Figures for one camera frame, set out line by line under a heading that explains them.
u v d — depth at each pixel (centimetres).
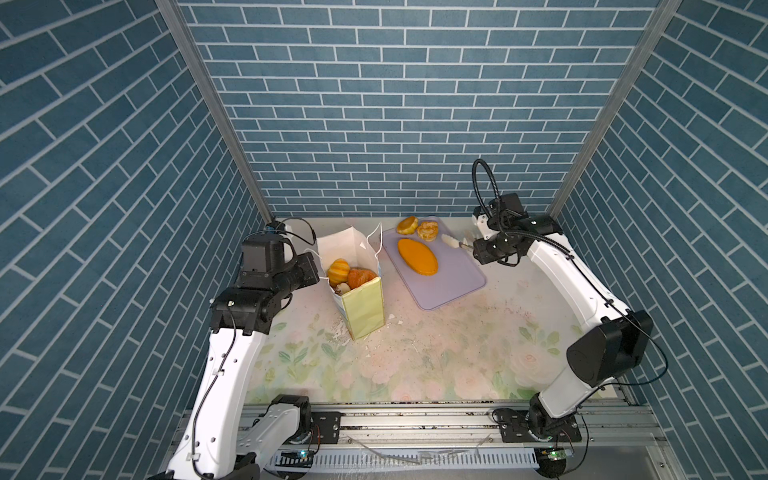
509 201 64
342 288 81
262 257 47
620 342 44
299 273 59
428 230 112
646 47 76
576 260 51
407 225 114
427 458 71
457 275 105
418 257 104
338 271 89
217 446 36
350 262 94
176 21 71
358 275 84
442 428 75
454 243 89
